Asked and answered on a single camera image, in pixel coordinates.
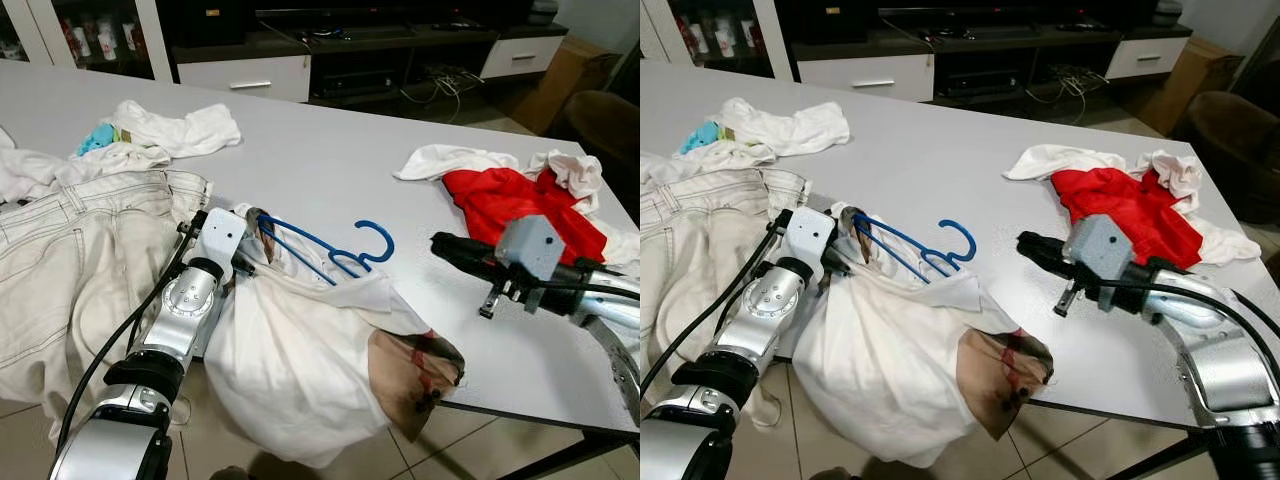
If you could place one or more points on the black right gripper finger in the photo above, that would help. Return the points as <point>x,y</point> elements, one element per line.
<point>468,265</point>
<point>1050,268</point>
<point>455,243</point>
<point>1040,245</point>

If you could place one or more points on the blue plastic hanger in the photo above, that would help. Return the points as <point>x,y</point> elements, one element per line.
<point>900,245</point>
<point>300,245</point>

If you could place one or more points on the plain red shirt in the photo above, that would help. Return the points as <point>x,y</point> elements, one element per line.
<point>1110,205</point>
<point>500,200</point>

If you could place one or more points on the white mesh jersey brown print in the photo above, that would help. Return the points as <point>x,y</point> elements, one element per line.
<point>290,370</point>
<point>880,370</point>

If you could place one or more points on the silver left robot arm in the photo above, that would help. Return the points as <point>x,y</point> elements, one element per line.
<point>760,320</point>
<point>175,320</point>

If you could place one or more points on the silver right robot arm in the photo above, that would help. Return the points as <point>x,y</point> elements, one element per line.
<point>615,300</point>
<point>1220,340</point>

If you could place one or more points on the cream crumpled shirt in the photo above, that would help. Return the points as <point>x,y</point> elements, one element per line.
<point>575,175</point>
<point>1180,175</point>

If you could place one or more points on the cream white jeans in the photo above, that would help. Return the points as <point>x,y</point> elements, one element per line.
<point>690,290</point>
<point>70,280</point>

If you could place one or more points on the white garment with teal patch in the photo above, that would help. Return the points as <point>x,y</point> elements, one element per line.
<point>180,130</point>
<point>790,128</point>

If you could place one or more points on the black set-top box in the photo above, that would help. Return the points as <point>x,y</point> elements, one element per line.
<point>355,85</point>
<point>980,85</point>

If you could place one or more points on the white crumpled shirt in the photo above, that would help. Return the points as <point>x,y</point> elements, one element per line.
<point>40,170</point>
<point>690,170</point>

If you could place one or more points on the brown armchair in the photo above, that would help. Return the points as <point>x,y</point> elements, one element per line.
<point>610,140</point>
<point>1240,150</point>

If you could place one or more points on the brown cardboard box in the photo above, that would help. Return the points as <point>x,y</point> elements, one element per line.
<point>560,85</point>

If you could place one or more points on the wide white console drawer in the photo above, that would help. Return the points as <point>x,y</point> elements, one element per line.
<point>865,78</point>
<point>245,78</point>

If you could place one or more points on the teal cloth patch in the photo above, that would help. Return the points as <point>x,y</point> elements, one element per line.
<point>97,140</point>

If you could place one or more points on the small white console drawer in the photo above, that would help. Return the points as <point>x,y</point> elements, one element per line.
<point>1150,58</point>
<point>525,57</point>

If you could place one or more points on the black television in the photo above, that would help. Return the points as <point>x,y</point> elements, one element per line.
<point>400,8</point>
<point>1020,8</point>

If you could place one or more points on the white glass door cabinet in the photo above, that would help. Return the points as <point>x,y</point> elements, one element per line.
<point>150,40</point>
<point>775,40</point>

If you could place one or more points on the black speaker box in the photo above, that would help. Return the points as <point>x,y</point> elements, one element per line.
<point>205,20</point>
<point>825,20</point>

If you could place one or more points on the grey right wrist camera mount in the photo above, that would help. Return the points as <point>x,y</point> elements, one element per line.
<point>1100,245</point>
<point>530,245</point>

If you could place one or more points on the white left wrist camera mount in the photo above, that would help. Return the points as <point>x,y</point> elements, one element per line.
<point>810,235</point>
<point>218,235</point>

